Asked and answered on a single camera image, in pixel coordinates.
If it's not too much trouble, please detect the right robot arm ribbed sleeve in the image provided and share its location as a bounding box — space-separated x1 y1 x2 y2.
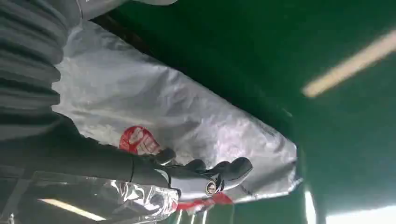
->
0 0 82 141

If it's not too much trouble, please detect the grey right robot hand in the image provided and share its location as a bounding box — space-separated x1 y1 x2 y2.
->
0 113 254 199

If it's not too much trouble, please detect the green plastic crate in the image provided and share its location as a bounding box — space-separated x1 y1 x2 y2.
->
92 0 396 224

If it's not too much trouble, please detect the clear plastic wrapped parcel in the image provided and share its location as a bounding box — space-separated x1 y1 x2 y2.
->
0 171 181 224

